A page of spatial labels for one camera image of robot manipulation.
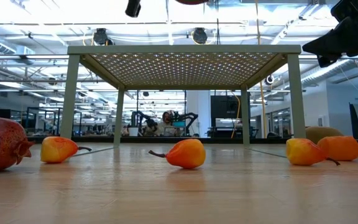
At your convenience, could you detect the brown fuzzy kiwi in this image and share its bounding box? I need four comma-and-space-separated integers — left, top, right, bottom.
305, 126, 344, 145

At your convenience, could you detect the orange mandarin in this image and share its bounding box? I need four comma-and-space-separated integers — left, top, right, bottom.
317, 135, 358, 162

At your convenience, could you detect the red collapsible bowl grey rim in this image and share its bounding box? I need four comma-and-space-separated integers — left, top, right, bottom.
175, 0, 210, 6

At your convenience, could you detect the pale green perforated metal shelf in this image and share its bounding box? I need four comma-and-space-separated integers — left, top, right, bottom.
60, 44, 306, 149

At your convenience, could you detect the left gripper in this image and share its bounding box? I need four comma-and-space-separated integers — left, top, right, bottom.
125, 0, 142, 18

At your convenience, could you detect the yellow orange toy pear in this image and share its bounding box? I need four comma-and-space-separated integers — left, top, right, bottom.
40, 136, 93, 164
148, 138, 207, 170
285, 138, 341, 166

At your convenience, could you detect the thin yellow hanging cable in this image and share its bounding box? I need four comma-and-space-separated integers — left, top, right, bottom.
231, 91, 241, 139

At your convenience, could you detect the black workstation frame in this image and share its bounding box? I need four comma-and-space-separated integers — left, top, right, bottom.
25, 107, 83, 137

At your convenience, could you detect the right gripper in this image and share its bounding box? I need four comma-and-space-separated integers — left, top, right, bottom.
302, 0, 358, 68

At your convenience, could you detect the black hanging cable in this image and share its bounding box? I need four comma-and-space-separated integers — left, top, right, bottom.
215, 0, 220, 45

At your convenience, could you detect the person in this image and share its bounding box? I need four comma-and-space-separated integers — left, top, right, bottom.
158, 110, 181, 137

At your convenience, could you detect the black monitor panel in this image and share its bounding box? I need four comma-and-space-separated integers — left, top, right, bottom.
210, 95, 251, 119

